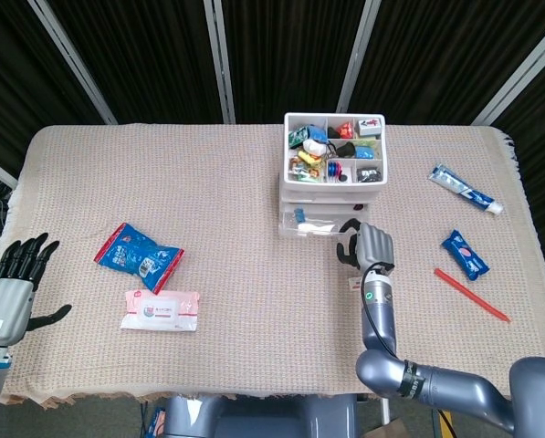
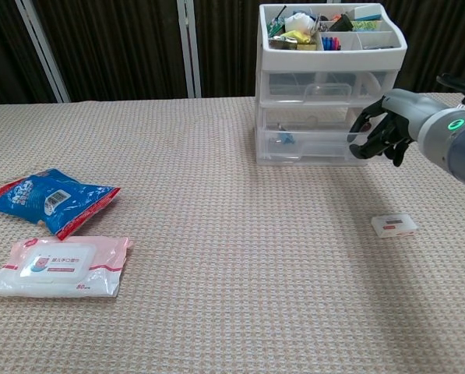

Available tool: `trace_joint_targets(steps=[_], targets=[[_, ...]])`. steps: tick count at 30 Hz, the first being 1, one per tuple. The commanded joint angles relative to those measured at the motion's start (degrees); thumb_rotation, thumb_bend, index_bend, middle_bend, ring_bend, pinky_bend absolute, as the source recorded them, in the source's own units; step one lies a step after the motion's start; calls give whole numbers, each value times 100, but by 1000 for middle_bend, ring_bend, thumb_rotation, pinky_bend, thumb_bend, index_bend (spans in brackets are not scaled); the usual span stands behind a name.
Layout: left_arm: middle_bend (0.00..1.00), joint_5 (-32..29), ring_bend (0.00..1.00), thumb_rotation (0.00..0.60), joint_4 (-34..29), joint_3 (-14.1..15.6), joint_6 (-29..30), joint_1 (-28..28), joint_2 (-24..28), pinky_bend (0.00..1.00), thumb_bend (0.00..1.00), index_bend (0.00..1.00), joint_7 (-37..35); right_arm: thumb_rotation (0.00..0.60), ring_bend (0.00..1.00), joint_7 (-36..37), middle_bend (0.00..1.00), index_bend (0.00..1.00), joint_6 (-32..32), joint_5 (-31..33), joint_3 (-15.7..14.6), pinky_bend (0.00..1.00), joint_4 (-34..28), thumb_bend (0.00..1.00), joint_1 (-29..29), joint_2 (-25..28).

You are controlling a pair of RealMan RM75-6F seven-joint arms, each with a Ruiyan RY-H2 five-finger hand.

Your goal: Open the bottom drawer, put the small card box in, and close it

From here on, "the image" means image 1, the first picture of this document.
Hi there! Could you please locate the beige woven tablecloth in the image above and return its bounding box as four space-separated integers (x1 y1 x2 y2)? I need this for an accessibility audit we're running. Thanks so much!
0 122 545 410

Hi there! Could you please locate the white teal tile box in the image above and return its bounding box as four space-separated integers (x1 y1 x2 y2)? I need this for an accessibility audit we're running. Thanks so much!
356 117 383 136

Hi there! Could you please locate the grey robot torso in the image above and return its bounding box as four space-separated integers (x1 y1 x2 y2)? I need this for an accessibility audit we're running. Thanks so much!
162 394 360 438

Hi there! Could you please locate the white metal frame post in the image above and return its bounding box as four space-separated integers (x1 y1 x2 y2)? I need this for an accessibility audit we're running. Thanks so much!
203 0 236 125
335 0 383 115
27 0 118 125
471 17 545 127

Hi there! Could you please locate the orange red plastic stick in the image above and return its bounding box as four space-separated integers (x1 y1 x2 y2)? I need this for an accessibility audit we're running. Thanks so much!
434 267 511 323

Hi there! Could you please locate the white plastic drawer organizer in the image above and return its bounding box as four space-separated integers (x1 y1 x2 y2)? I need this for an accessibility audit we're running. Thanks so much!
277 111 387 206

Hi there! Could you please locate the coloured round magnets stack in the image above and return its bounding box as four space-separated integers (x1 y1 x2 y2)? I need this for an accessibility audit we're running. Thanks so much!
327 159 349 183

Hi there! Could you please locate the clear drawer with red sticker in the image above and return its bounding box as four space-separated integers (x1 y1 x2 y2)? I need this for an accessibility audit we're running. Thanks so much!
278 203 372 239

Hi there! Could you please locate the clear drawer with arched handle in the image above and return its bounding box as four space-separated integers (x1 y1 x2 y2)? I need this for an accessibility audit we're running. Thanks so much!
279 184 383 203

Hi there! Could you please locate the blue red snack bag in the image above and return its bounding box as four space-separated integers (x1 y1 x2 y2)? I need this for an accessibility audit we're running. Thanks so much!
93 222 185 296

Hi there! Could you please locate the blue white toothpaste tube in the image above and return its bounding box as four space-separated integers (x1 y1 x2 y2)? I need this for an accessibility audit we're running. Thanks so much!
427 163 505 215

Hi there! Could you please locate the shiny candy wrapper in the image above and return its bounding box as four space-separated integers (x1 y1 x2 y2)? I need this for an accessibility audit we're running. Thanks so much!
288 157 324 182

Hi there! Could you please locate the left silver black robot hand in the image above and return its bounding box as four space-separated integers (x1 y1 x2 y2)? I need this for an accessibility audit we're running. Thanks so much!
0 232 72 346

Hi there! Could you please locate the pink wet wipes pack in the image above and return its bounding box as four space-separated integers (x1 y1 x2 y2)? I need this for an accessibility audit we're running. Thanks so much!
120 289 201 333

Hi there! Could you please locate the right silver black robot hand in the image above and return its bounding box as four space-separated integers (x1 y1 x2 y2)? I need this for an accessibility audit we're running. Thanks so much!
337 218 395 274

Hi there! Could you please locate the blue cookie pack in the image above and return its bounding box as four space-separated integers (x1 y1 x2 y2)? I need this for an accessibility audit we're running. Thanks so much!
441 229 490 281

